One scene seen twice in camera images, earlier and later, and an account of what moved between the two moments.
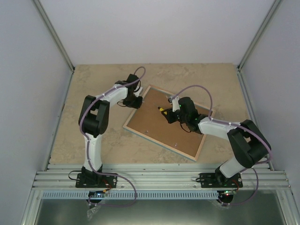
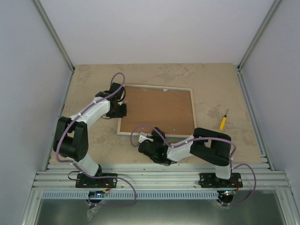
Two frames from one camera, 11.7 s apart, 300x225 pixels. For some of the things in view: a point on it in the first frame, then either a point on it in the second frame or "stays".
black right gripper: [169, 117] -> [157, 135]
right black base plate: [219, 180] stays
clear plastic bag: [90, 212] stays
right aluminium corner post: [259, 35] stays
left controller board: [96, 193] stays
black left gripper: [137, 105] -> [123, 114]
